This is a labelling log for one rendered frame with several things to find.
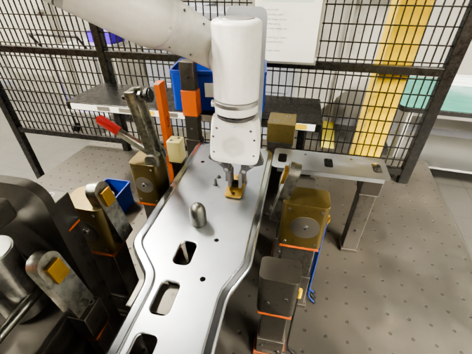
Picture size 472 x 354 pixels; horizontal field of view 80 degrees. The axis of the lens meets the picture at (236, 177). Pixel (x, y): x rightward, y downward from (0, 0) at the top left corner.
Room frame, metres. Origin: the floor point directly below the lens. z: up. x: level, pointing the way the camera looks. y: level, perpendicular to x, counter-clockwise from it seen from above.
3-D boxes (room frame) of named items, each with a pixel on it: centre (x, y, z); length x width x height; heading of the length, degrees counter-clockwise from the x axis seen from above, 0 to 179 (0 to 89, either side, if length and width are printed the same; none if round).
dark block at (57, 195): (0.34, 0.31, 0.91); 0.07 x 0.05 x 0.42; 78
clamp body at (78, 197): (0.40, 0.28, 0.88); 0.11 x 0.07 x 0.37; 78
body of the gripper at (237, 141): (0.52, 0.00, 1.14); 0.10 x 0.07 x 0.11; 78
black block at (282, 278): (0.30, -0.09, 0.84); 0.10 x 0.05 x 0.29; 78
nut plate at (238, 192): (0.52, 0.00, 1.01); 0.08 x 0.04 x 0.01; 168
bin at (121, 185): (0.78, 0.44, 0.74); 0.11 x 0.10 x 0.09; 168
